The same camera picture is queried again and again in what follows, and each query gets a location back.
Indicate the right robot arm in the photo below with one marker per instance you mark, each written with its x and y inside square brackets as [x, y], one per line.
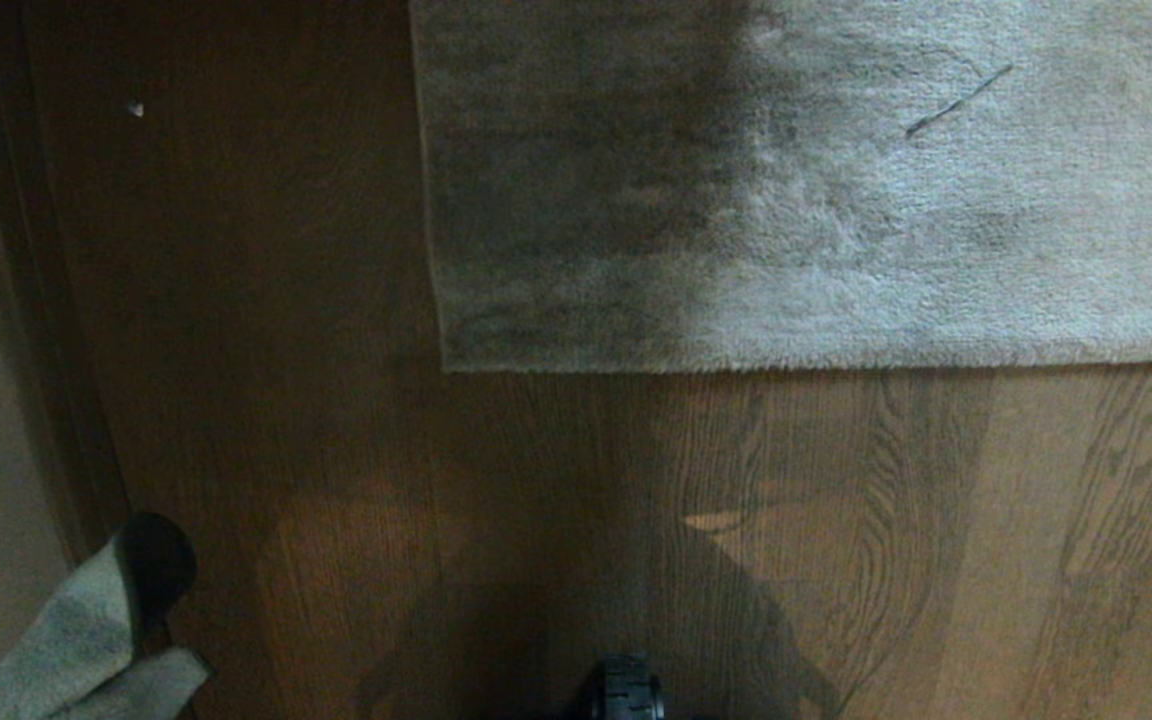
[622, 692]

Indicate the dark thin thread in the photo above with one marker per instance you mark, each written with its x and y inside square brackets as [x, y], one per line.
[956, 103]

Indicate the grey shaggy rug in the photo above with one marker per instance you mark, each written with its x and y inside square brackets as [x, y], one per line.
[936, 240]

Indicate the dark wooden baseboard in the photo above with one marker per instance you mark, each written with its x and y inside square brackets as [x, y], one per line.
[46, 330]

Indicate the grey cleaning cloth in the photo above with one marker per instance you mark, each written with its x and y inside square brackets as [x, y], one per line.
[56, 640]

